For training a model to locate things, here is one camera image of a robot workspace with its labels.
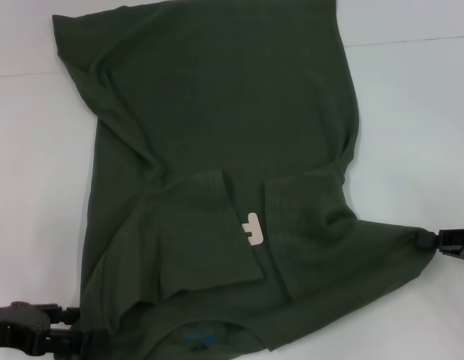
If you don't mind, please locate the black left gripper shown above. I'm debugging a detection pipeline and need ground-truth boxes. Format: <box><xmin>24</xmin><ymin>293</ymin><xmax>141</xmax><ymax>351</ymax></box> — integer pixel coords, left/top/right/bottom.
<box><xmin>0</xmin><ymin>300</ymin><xmax>106</xmax><ymax>357</ymax></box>

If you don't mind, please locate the dark green printed T-shirt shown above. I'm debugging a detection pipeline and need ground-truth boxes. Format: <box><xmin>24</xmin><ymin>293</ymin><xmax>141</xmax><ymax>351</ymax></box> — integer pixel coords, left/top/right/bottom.
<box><xmin>51</xmin><ymin>0</ymin><xmax>439</xmax><ymax>360</ymax></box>

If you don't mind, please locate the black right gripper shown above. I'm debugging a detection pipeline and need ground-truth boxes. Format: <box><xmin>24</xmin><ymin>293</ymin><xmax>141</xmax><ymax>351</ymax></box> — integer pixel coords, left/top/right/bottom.
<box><xmin>414</xmin><ymin>223</ymin><xmax>464</xmax><ymax>268</ymax></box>

